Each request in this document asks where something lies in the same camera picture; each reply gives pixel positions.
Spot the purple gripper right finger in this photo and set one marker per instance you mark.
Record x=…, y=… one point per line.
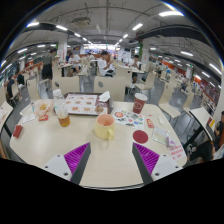
x=153, y=166

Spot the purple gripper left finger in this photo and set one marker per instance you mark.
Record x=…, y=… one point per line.
x=70, y=166

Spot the pink printed leaflet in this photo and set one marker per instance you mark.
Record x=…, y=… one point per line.
x=177, y=152

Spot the round red coaster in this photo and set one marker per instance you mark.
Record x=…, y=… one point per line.
x=140, y=136

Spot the clear plastic card sleeve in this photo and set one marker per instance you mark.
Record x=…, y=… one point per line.
x=160, y=135

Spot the small red packet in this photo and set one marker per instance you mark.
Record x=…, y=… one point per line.
x=150, y=123

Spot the seated person far right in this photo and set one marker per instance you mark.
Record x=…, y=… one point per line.
x=207, y=149

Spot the yellow mug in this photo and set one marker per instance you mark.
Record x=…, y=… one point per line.
x=105, y=127

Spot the sticker sheet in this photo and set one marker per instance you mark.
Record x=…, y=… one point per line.
x=129, y=119

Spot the dark food tray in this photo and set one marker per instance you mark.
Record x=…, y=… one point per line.
x=88, y=104

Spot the clear plastic tea bottle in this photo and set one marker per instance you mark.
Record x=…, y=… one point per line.
x=61, y=108

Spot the beige chair right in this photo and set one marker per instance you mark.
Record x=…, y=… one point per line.
x=165, y=106

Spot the beige chair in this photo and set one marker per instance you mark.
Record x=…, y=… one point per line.
x=165, y=106
x=116, y=86
x=66, y=84

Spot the plastic bag with snack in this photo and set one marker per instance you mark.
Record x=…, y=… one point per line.
x=42, y=107

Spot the red wallet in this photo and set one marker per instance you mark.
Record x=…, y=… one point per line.
x=17, y=131

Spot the red paper cup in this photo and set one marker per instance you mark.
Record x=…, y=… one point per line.
x=139, y=102

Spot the neighbouring table right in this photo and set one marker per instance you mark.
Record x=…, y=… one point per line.
x=205, y=121

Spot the white napkin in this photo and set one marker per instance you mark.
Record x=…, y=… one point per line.
x=104, y=97

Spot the beige chair left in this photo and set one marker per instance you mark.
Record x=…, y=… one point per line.
x=66, y=84

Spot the beige chair centre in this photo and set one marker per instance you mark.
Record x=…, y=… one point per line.
x=116, y=86

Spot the standing person dark shirt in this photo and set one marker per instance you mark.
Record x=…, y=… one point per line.
x=48, y=62

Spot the seated person white shirt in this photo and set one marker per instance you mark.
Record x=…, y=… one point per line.
x=104, y=66

